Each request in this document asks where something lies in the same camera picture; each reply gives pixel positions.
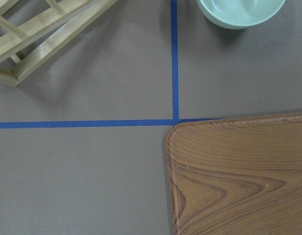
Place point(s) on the wooden cutting board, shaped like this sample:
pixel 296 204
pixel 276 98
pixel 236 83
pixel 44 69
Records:
pixel 239 176

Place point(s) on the mint green bowl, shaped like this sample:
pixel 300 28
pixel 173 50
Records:
pixel 239 14

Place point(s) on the wooden cup rack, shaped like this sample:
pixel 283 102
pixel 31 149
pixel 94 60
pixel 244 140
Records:
pixel 24 48

